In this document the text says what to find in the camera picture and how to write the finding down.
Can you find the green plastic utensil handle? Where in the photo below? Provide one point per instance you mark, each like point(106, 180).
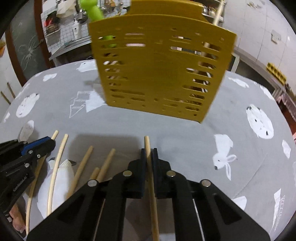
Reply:
point(95, 14)

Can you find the wooden chopstick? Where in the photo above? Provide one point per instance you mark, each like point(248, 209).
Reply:
point(54, 174)
point(95, 173)
point(105, 167)
point(31, 192)
point(152, 198)
point(79, 171)

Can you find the person's left hand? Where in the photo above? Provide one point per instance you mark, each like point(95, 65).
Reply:
point(17, 219)

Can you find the dark glass door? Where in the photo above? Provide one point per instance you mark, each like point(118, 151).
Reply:
point(27, 46)

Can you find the white soap bottle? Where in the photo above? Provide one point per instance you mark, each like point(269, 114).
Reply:
point(76, 32)

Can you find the steel sink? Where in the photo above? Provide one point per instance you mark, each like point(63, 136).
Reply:
point(71, 46)

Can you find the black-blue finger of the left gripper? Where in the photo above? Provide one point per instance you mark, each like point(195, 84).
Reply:
point(15, 154)
point(40, 146)

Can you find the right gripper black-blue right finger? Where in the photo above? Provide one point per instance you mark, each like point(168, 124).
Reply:
point(201, 210)

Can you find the white wall socket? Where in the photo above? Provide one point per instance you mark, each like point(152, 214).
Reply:
point(275, 37)

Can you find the yellow perforated utensil holder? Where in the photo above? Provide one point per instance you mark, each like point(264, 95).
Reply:
point(155, 66)

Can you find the chopstick standing in holder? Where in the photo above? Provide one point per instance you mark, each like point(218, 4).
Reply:
point(213, 30)

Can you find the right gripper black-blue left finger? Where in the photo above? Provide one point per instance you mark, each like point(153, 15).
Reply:
point(97, 210)

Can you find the white cloth on rack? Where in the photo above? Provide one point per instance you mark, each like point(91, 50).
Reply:
point(66, 8)

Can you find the yellow egg carton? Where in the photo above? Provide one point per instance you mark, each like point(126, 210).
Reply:
point(271, 68)

